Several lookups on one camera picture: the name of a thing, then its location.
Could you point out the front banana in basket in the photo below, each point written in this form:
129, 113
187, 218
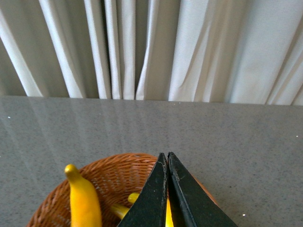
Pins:
119, 210

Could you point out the rear banana in basket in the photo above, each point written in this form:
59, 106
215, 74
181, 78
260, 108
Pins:
133, 197

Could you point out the white pleated curtain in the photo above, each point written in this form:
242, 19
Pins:
233, 51

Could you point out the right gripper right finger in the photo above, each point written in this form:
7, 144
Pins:
190, 204

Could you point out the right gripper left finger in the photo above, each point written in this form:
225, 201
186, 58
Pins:
149, 210

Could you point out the banana in basket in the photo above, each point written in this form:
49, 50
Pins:
133, 197
119, 210

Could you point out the yellow banana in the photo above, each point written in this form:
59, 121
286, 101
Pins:
84, 203
169, 221

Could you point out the right wicker basket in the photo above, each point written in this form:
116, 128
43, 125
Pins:
116, 177

